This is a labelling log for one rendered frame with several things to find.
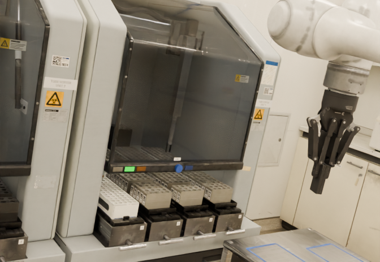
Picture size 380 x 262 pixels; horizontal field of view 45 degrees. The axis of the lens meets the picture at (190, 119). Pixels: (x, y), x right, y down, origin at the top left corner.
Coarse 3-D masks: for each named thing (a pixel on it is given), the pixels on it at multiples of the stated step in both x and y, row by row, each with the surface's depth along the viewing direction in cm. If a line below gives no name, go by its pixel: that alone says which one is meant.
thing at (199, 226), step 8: (176, 208) 174; (184, 216) 170; (192, 216) 170; (200, 216) 172; (208, 216) 174; (184, 224) 169; (192, 224) 170; (200, 224) 172; (208, 224) 175; (184, 232) 168; (192, 232) 171; (200, 232) 171; (208, 232) 176
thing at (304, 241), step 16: (224, 240) 152; (240, 240) 155; (256, 240) 157; (272, 240) 160; (288, 240) 163; (304, 240) 165; (320, 240) 168; (224, 256) 152; (240, 256) 146; (256, 256) 145; (272, 256) 147; (288, 256) 150; (304, 256) 152; (320, 256) 155; (336, 256) 157; (352, 256) 160
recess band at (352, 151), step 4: (304, 132) 387; (304, 136) 387; (348, 148) 354; (352, 148) 351; (348, 152) 353; (352, 152) 351; (356, 152) 348; (360, 152) 346; (360, 156) 345; (364, 156) 343; (368, 156) 340; (372, 156) 338; (368, 160) 340; (372, 160) 338; (376, 160) 335
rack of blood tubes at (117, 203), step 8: (104, 184) 170; (112, 184) 170; (104, 192) 162; (112, 192) 162; (120, 192) 164; (104, 200) 157; (112, 200) 156; (120, 200) 157; (128, 200) 158; (136, 200) 160; (104, 208) 157; (112, 208) 152; (120, 208) 153; (128, 208) 155; (136, 208) 157; (112, 216) 153; (120, 216) 154; (136, 216) 158
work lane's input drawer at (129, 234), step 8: (96, 216) 158; (104, 216) 155; (128, 216) 155; (96, 224) 157; (104, 224) 153; (112, 224) 151; (120, 224) 151; (128, 224) 153; (136, 224) 155; (144, 224) 156; (104, 232) 153; (112, 232) 149; (120, 232) 151; (128, 232) 153; (136, 232) 155; (144, 232) 157; (112, 240) 150; (120, 240) 152; (128, 240) 154; (136, 240) 156; (120, 248) 148; (128, 248) 149; (136, 248) 152
